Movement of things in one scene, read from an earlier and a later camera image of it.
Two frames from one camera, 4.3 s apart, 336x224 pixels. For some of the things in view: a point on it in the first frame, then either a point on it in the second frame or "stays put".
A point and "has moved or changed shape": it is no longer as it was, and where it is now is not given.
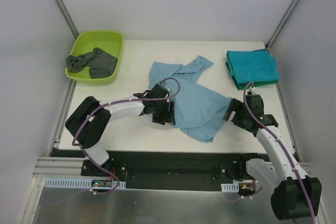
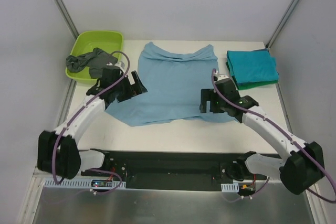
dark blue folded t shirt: (264, 50) stays put
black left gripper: (169, 112) to (128, 88)
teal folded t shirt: (252, 66) stays put
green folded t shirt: (249, 84) stays put
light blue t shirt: (198, 110) has moved or changed shape
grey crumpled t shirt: (101, 64) stays put
